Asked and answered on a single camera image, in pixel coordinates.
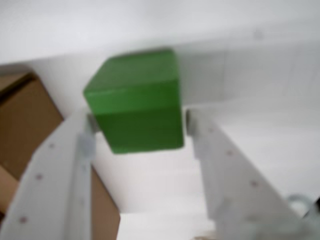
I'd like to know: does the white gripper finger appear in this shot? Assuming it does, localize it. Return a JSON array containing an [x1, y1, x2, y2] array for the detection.
[[184, 106, 305, 240], [0, 109, 99, 240]]

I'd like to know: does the green cube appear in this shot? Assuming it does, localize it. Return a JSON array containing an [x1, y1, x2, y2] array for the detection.
[[82, 48, 185, 155]]

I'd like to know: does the brown cardboard box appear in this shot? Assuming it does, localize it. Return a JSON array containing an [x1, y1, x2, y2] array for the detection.
[[0, 71, 121, 240]]

